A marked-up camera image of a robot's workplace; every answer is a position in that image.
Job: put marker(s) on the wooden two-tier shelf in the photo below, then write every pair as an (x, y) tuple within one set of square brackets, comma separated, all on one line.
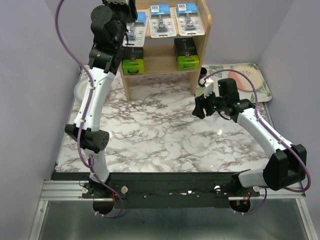
[(159, 57)]

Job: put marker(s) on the dark blue cup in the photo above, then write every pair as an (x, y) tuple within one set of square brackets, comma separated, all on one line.
[(203, 73)]

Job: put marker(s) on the aluminium rail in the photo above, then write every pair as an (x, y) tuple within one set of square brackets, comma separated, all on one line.
[(57, 190)]

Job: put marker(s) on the blue razor blister pack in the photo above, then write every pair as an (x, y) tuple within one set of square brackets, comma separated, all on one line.
[(188, 19), (136, 31), (161, 22)]

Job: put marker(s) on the white blue-rimmed bowl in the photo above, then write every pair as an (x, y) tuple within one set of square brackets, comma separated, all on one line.
[(80, 89)]

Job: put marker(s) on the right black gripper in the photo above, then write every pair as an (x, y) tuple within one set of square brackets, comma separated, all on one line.
[(201, 102)]

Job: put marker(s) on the black green razor box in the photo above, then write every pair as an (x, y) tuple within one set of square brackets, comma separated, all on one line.
[(133, 60), (187, 58)]

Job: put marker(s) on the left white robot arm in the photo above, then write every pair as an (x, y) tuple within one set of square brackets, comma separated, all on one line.
[(109, 27)]

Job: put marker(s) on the floral serving tray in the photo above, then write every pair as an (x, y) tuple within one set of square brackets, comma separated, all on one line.
[(258, 90)]

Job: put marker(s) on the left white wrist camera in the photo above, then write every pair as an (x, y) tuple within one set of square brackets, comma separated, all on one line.
[(117, 2)]

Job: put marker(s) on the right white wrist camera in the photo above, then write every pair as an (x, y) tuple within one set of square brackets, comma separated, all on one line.
[(205, 87)]

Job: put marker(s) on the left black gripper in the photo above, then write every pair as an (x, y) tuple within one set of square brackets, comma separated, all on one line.
[(131, 16)]

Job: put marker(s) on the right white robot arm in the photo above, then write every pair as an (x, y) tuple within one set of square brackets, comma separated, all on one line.
[(287, 162)]

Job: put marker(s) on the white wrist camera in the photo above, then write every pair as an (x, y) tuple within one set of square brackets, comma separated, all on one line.
[(205, 87), (117, 2)]

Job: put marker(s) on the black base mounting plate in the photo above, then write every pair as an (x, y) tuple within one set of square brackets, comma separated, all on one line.
[(166, 190)]

